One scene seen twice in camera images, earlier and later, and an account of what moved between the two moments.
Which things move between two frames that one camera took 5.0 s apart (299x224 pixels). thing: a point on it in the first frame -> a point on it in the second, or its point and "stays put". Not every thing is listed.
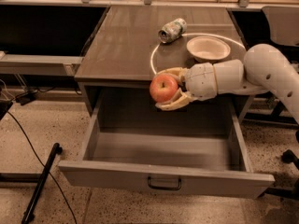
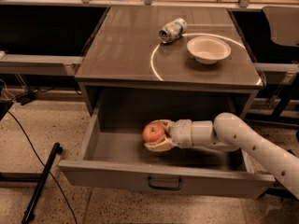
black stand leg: (29, 215) stays put
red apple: (163, 87) -> (153, 132)
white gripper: (200, 80) -> (181, 133)
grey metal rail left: (21, 64) stays put
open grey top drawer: (198, 148) stays put
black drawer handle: (165, 188) stays put
